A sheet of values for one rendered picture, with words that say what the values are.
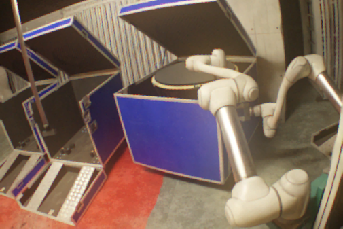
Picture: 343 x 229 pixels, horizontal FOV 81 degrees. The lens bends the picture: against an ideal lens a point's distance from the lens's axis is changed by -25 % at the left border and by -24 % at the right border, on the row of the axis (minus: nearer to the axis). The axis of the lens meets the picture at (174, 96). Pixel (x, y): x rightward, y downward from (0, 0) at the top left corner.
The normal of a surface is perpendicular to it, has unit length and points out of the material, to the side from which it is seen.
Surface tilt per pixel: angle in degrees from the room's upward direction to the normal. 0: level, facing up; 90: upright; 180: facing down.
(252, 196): 29
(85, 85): 90
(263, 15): 90
